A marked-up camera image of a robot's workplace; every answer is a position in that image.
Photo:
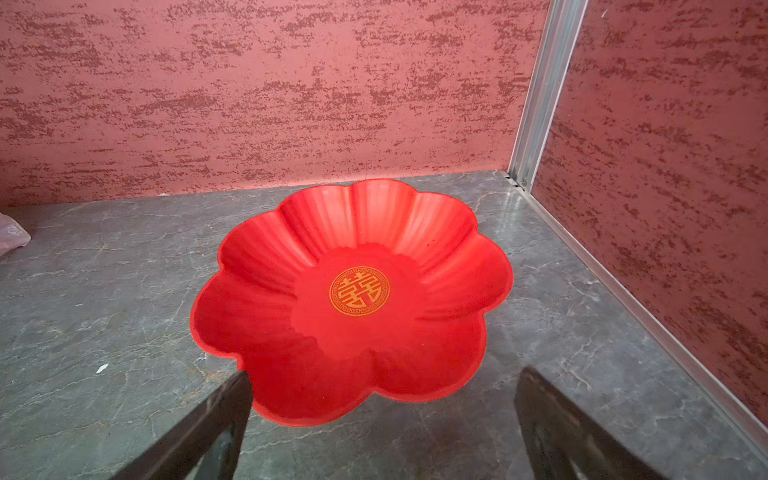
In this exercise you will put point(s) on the red flower-shaped plastic plate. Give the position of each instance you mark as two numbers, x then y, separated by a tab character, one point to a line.
342	292

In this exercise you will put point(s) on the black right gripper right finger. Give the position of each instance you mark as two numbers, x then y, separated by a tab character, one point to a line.
563	442

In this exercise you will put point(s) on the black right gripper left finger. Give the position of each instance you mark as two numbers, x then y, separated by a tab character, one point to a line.
207	441

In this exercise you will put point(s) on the right back corner aluminium profile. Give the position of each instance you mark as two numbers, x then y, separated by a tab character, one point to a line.
559	37

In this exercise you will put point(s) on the pink plastic bag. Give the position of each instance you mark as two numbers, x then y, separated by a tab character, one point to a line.
12	235

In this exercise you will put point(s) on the right wall base aluminium strip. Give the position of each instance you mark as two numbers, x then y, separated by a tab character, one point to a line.
748	426

